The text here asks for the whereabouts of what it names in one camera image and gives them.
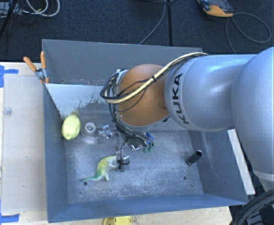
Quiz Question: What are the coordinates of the pale flat board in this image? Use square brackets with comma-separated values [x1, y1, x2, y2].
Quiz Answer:
[0, 74, 47, 217]

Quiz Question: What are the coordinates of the green and yellow toy dinosaur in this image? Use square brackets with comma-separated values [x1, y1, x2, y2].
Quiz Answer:
[82, 155, 119, 182]

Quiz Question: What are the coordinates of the clear glass jar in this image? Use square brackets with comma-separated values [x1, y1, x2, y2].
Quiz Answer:
[81, 121, 98, 145]

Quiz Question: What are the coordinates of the grey metal bin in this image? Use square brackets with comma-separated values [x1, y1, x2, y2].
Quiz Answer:
[41, 38, 250, 224]

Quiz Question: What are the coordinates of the black tube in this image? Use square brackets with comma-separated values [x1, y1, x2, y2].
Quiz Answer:
[186, 150, 203, 166]

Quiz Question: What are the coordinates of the clear glass piece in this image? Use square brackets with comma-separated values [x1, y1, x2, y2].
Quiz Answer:
[97, 124, 119, 145]

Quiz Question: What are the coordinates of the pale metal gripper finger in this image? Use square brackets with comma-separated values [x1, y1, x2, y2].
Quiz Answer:
[115, 146, 123, 166]
[117, 155, 131, 173]

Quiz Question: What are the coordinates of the yellow lemon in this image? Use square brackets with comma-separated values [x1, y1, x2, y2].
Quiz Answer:
[61, 114, 82, 141]

